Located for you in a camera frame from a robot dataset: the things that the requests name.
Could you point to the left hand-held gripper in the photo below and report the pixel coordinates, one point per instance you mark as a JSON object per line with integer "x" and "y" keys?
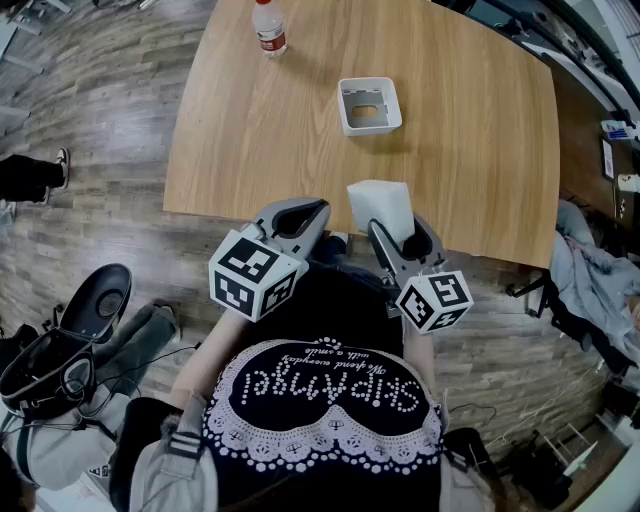
{"x": 250, "y": 280}

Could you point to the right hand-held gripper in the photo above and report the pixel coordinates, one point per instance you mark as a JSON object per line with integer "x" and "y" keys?
{"x": 435, "y": 300}

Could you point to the white rectangular block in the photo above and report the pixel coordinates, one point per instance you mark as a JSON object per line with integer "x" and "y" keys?
{"x": 380, "y": 205}

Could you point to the white square tray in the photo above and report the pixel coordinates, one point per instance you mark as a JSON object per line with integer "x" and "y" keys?
{"x": 347, "y": 127}

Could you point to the person's right forearm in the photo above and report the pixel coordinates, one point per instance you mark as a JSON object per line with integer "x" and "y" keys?
{"x": 420, "y": 355}

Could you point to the person's left forearm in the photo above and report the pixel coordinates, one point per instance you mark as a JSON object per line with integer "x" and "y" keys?
{"x": 215, "y": 350}

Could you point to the person's white shoe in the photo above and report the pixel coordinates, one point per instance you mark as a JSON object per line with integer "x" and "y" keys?
{"x": 342, "y": 237}

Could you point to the person's dark jeans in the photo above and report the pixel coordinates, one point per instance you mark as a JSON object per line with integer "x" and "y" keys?
{"x": 335, "y": 248}

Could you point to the light wooden table white legs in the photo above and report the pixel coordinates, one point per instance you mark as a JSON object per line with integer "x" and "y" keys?
{"x": 275, "y": 160}

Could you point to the person's black top lace print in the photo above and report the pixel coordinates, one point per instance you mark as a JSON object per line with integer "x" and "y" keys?
{"x": 345, "y": 310}

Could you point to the black office chair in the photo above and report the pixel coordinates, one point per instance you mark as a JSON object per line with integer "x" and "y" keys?
{"x": 570, "y": 315}

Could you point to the clear water bottle red label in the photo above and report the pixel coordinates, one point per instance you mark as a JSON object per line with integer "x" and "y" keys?
{"x": 270, "y": 32}

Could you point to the dark wooden table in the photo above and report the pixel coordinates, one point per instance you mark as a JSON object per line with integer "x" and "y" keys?
{"x": 580, "y": 150}

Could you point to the white cup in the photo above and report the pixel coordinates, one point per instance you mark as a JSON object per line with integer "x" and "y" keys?
{"x": 630, "y": 182}

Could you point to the blue and white bottle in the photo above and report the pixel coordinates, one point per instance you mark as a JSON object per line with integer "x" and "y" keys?
{"x": 622, "y": 132}

